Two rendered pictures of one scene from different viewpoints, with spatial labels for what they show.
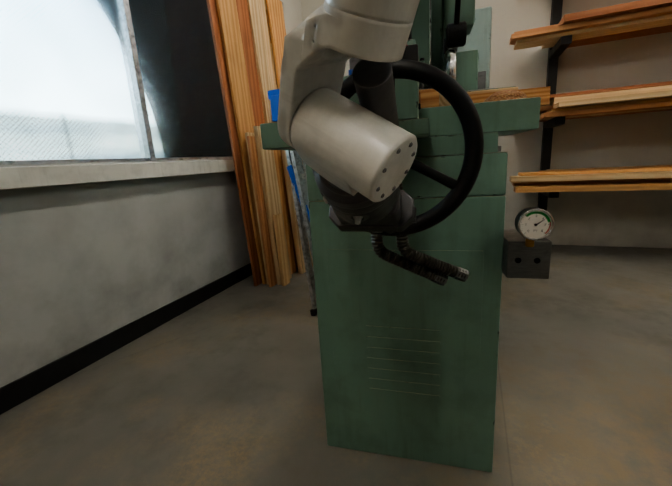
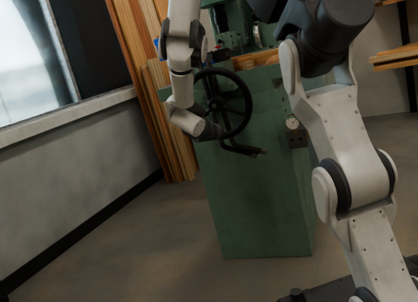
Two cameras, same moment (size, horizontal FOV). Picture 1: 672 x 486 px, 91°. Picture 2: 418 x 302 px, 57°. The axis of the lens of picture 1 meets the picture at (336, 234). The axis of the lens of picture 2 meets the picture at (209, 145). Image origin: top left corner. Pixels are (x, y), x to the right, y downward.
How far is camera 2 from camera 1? 0.97 m
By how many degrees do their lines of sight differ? 7
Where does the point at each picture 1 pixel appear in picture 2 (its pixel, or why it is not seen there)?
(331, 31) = (175, 104)
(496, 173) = (275, 99)
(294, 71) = (168, 109)
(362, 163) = (189, 129)
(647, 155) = not seen: outside the picture
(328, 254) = (203, 151)
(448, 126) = (248, 79)
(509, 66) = not seen: outside the picture
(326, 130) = (179, 121)
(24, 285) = (30, 198)
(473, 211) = (269, 118)
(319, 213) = not seen: hidden behind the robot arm
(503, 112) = (271, 70)
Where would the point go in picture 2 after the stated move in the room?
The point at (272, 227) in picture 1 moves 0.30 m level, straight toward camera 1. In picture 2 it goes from (173, 135) to (175, 143)
